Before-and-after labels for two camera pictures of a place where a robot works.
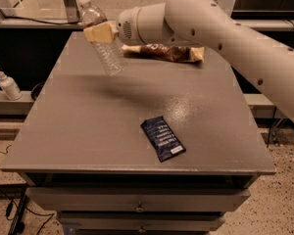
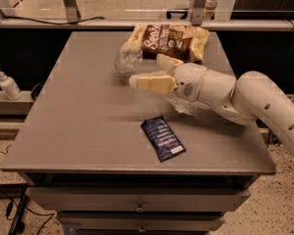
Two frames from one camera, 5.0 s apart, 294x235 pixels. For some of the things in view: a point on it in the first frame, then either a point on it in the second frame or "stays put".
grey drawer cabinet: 83,154 stays put
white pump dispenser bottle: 9,85 stays put
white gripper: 127,23 to 188,80
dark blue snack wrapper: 164,140 stays put
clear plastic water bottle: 112,54 to 127,60
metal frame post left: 71,5 stays put
